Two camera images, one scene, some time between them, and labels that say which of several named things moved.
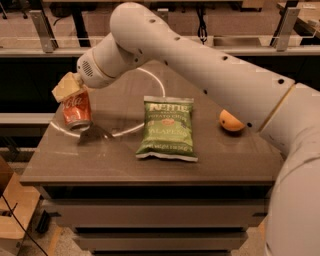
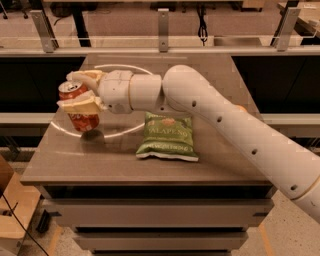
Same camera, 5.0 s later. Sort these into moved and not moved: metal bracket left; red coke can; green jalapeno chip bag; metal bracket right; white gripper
Moved: white gripper; red coke can
Not moved: green jalapeno chip bag; metal bracket right; metal bracket left
